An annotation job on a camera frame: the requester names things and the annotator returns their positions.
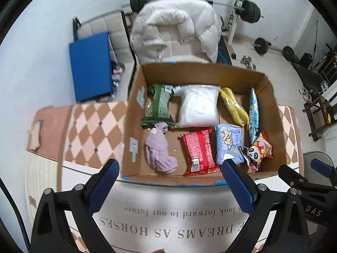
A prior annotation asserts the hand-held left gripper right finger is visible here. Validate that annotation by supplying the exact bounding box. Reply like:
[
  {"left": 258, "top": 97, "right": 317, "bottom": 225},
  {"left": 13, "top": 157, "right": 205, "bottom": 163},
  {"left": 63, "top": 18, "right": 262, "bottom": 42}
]
[{"left": 222, "top": 158, "right": 310, "bottom": 253}]

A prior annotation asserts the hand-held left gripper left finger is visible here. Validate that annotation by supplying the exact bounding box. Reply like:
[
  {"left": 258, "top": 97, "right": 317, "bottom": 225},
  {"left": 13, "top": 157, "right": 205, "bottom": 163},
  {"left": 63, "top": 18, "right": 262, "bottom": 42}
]
[{"left": 29, "top": 159, "right": 120, "bottom": 253}]

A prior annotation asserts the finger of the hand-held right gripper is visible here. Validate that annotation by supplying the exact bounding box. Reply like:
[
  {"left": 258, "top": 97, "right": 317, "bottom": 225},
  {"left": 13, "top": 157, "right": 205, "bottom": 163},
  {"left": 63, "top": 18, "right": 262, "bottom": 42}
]
[
  {"left": 278, "top": 164, "right": 337, "bottom": 193},
  {"left": 310, "top": 158, "right": 337, "bottom": 180}
]

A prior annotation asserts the panda print snack packet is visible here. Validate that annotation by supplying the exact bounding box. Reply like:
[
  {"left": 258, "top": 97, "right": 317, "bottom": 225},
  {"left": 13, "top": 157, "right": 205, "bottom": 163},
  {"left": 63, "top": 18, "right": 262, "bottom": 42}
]
[{"left": 238, "top": 132, "right": 274, "bottom": 173}]

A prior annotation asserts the blue tissue pack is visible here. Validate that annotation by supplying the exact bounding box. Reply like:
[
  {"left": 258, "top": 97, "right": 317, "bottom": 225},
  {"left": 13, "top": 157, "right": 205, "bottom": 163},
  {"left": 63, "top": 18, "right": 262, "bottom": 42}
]
[{"left": 216, "top": 123, "right": 245, "bottom": 165}]

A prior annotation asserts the red snack packet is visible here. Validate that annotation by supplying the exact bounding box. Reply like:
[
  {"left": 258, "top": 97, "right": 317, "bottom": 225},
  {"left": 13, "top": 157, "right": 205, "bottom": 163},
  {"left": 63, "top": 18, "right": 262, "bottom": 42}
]
[{"left": 178, "top": 129, "right": 221, "bottom": 177}]

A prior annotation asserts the purple cloth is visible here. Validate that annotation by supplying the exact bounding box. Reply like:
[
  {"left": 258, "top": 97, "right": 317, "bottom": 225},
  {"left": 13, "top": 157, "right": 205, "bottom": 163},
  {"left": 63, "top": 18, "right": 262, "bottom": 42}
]
[{"left": 144, "top": 122, "right": 179, "bottom": 174}]

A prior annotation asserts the light blue snack packet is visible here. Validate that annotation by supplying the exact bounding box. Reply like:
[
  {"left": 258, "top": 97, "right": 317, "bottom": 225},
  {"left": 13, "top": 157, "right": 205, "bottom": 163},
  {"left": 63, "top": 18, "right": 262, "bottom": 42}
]
[{"left": 248, "top": 88, "right": 260, "bottom": 144}]

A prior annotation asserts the clear packet of yellow cloth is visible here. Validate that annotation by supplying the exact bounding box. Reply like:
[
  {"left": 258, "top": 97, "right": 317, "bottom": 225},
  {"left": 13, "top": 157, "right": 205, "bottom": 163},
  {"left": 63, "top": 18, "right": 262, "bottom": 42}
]
[{"left": 220, "top": 87, "right": 250, "bottom": 128}]

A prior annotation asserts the white cotton clear bag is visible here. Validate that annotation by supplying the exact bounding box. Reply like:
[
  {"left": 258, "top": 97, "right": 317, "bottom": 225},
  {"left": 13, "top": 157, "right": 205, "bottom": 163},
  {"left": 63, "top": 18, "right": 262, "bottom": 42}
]
[{"left": 174, "top": 84, "right": 221, "bottom": 128}]

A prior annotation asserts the green towel packet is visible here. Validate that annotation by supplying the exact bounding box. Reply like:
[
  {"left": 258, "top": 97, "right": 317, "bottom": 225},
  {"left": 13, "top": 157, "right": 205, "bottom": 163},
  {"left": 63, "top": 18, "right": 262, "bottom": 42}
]
[{"left": 140, "top": 84, "right": 175, "bottom": 127}]

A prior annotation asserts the cardboard box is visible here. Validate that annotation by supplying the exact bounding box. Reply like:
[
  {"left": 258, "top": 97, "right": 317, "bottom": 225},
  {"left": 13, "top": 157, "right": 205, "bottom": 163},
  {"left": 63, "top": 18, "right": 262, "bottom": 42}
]
[{"left": 121, "top": 62, "right": 287, "bottom": 186}]

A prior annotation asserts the dark wooden chair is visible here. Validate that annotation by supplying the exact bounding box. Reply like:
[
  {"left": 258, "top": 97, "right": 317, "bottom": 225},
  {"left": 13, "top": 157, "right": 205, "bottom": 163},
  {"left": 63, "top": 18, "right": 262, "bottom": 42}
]
[{"left": 303, "top": 95, "right": 337, "bottom": 140}]

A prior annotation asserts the beige ribbed mat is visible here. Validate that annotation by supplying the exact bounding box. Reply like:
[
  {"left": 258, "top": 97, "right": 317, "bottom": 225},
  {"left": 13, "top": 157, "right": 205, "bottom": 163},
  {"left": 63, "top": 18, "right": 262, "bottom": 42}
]
[{"left": 25, "top": 150, "right": 62, "bottom": 217}]

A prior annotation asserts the checkered printed table cover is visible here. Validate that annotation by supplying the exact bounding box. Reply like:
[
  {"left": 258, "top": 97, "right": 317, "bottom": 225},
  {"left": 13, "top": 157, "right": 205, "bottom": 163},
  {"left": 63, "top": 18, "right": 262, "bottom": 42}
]
[{"left": 60, "top": 101, "right": 306, "bottom": 253}]

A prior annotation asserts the cardboard piece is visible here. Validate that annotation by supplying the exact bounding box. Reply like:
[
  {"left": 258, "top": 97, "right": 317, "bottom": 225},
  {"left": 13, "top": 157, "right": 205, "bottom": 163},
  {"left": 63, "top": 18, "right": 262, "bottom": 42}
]
[{"left": 28, "top": 120, "right": 44, "bottom": 151}]

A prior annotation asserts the black low bench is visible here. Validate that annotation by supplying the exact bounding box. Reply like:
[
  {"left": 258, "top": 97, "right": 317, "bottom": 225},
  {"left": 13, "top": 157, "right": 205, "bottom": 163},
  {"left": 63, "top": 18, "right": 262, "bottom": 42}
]
[{"left": 292, "top": 58, "right": 327, "bottom": 90}]

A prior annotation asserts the black exercise machine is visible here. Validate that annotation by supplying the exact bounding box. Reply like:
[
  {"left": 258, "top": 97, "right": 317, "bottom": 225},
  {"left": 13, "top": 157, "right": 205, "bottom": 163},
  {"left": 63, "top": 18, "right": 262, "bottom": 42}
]
[{"left": 313, "top": 43, "right": 337, "bottom": 77}]

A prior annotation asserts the black speaker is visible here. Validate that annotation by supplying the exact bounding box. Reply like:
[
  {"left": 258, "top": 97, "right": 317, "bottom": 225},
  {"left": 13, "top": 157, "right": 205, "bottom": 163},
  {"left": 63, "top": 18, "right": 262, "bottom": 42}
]
[{"left": 300, "top": 53, "right": 313, "bottom": 68}]

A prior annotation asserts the blue foam pad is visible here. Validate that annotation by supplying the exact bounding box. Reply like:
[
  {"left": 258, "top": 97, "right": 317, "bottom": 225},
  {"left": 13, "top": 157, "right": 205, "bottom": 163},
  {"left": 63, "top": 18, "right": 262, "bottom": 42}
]
[{"left": 68, "top": 31, "right": 113, "bottom": 103}]

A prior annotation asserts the black weight bench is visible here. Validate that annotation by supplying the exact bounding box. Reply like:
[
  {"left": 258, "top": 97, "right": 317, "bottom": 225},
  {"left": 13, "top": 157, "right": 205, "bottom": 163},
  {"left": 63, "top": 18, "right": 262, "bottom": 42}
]
[{"left": 216, "top": 37, "right": 233, "bottom": 65}]

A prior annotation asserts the short barbell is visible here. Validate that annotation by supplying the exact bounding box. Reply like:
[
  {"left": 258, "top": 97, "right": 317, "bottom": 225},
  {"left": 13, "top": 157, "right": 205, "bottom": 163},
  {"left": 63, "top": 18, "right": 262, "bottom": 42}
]
[{"left": 251, "top": 37, "right": 299, "bottom": 64}]

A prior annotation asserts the beige padded folding bench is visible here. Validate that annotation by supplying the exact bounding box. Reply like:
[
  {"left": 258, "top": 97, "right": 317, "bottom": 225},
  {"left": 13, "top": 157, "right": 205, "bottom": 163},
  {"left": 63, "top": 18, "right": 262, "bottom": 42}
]
[{"left": 72, "top": 10, "right": 137, "bottom": 66}]

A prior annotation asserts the white down jacket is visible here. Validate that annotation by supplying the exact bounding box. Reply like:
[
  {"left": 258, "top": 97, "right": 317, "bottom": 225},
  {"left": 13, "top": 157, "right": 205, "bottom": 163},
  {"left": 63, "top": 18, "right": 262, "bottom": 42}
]
[{"left": 129, "top": 0, "right": 223, "bottom": 64}]

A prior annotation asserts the long barbell with black plates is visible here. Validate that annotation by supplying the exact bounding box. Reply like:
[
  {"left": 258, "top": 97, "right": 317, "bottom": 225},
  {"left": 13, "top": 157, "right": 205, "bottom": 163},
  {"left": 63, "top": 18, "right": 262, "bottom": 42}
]
[{"left": 122, "top": 0, "right": 265, "bottom": 23}]

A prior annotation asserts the white door frame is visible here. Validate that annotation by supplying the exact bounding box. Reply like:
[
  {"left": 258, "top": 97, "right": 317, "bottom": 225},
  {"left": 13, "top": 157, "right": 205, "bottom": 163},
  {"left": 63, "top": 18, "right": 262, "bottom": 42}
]
[{"left": 290, "top": 5, "right": 320, "bottom": 53}]

